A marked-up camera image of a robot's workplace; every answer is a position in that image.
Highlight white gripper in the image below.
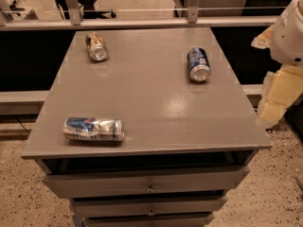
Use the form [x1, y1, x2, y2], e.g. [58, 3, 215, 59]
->
[251, 3, 303, 124]

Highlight blue pepsi can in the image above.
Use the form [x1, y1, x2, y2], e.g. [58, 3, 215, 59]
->
[187, 47, 211, 82]

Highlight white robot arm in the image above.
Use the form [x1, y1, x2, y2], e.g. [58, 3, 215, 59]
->
[251, 0, 303, 127]

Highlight brown dented can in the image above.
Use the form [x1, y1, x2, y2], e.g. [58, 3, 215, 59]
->
[85, 32, 108, 61]

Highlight crushed blue silver can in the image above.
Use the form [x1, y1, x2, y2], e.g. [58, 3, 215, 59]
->
[63, 117, 124, 142]

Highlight grey drawer cabinet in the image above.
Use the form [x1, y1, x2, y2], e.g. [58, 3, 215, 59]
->
[20, 26, 274, 227]

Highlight bottom grey drawer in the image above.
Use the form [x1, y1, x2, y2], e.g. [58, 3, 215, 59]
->
[87, 213, 214, 227]

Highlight grey drawer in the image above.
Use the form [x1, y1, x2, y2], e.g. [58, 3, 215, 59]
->
[87, 213, 214, 227]
[71, 196, 227, 218]
[44, 166, 249, 199]

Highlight grey metal railing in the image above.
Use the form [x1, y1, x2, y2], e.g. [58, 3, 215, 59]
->
[1, 0, 291, 31]

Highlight middle grey drawer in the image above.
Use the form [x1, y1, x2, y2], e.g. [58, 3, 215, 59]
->
[71, 196, 227, 218]

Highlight top grey drawer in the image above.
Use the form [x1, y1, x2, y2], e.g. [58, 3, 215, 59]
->
[44, 166, 249, 199]

